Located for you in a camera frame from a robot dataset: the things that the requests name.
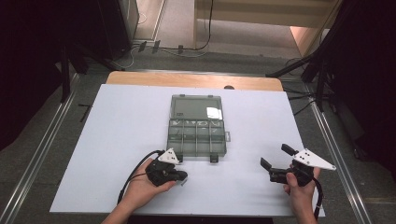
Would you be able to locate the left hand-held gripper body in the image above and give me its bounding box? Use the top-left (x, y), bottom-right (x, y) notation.
top-left (145, 147), bottom-right (182, 188)

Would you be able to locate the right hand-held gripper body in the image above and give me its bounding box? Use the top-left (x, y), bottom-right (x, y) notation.
top-left (268, 147), bottom-right (337, 188)

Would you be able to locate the transparent grey compartment box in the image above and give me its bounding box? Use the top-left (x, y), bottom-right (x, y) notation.
top-left (166, 93), bottom-right (232, 164)

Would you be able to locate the person's right hand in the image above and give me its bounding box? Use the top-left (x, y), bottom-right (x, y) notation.
top-left (281, 166), bottom-right (322, 208)

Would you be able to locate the person's left hand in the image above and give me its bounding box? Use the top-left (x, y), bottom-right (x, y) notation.
top-left (121, 158), bottom-right (177, 213)

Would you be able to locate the white board sheet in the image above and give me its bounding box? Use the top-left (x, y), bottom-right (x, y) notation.
top-left (49, 83), bottom-right (326, 217)

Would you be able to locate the black metal stand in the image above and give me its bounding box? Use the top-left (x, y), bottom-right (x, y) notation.
top-left (265, 0), bottom-right (353, 113)
top-left (59, 41), bottom-right (118, 105)

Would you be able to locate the beige wooden furniture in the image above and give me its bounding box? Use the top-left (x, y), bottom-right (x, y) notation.
top-left (193, 0), bottom-right (342, 58)

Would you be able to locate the dark cabinet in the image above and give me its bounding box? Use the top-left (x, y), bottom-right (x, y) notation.
top-left (96, 0), bottom-right (140, 61)

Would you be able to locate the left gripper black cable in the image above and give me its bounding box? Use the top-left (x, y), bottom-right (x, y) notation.
top-left (117, 149), bottom-right (165, 205)

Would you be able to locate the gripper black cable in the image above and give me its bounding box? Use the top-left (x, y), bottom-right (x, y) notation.
top-left (117, 149), bottom-right (165, 205)
top-left (312, 176), bottom-right (325, 221)

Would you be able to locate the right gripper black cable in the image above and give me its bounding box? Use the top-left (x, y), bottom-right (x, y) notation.
top-left (312, 176), bottom-right (325, 221)

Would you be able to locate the aluminium floor rail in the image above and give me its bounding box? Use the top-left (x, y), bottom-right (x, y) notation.
top-left (0, 73), bottom-right (81, 224)
top-left (303, 83), bottom-right (373, 224)

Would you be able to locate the black floor cable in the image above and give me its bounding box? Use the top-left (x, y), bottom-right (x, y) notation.
top-left (284, 87), bottom-right (321, 117)

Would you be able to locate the white floor cable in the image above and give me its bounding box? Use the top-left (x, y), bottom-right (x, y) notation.
top-left (113, 45), bottom-right (139, 69)

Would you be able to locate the black hanging cable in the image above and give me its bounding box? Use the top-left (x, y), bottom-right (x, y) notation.
top-left (162, 0), bottom-right (215, 52)

